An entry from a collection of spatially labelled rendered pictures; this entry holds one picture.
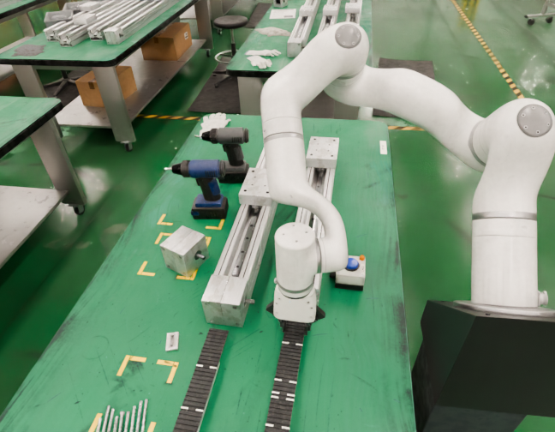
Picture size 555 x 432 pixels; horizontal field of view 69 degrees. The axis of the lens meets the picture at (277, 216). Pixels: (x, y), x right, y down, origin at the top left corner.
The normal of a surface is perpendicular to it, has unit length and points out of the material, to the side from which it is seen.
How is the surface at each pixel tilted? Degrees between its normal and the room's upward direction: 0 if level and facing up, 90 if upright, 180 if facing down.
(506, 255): 46
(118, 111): 90
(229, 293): 0
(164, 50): 90
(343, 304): 0
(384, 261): 0
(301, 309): 90
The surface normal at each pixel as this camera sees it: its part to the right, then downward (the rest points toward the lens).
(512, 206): -0.20, -0.11
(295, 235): -0.04, -0.77
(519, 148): -0.18, 0.48
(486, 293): -0.86, -0.11
